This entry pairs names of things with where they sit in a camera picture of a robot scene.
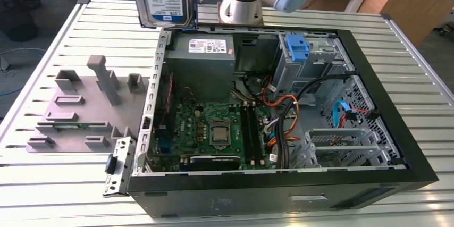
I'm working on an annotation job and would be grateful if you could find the blue data wire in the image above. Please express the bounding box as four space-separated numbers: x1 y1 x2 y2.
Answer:
332 99 357 129

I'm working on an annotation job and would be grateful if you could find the red power wire black connector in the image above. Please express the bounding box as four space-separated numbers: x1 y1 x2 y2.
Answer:
352 108 380 122

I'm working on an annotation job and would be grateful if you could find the metal disk bay cage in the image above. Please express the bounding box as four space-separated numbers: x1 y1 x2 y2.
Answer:
288 127 404 169

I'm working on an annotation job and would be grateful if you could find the metal CPU socket cover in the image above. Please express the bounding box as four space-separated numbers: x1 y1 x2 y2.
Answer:
206 119 234 150

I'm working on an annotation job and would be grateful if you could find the grey power supply unit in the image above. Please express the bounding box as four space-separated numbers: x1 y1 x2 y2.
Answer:
165 33 236 103

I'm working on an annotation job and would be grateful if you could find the black RAM slot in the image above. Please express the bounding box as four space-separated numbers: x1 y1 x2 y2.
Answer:
240 101 256 165
249 101 265 165

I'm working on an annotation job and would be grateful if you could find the silver CPU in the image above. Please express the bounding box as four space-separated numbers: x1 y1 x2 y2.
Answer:
210 127 230 142

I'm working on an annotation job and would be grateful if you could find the green motherboard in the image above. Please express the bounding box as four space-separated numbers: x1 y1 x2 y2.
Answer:
146 101 280 172

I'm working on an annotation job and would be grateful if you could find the black graphics card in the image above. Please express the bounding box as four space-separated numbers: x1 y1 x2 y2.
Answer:
189 155 241 171

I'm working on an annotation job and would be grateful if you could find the blue drive bay latch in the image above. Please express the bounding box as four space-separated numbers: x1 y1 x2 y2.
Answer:
285 34 309 63

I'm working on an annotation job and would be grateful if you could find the metal optical drive cage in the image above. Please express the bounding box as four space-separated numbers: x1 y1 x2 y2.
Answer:
272 34 355 97

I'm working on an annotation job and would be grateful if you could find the black PC case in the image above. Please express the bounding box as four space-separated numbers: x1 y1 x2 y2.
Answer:
125 21 439 218

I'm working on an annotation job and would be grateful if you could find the grey parts rack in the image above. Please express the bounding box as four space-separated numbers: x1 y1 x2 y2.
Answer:
25 55 152 156

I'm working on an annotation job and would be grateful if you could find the green RAM stick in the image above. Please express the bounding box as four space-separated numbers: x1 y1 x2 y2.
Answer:
51 123 89 131

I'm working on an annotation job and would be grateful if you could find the black waste bin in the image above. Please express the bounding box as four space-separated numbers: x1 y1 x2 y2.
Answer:
0 0 39 42

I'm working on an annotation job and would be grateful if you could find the yellow black wire bundle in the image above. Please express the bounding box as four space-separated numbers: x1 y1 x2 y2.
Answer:
229 86 265 103

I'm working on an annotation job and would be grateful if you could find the thin red wire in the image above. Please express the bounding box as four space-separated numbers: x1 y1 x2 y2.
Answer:
157 72 174 132

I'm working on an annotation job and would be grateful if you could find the orange wire bundle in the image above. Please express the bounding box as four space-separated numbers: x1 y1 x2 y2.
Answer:
261 94 301 148

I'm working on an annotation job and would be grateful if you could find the thick black case cable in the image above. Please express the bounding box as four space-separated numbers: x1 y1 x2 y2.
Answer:
276 72 355 170

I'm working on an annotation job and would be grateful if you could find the metal expansion slot bracket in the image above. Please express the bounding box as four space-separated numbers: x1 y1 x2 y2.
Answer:
101 136 137 198

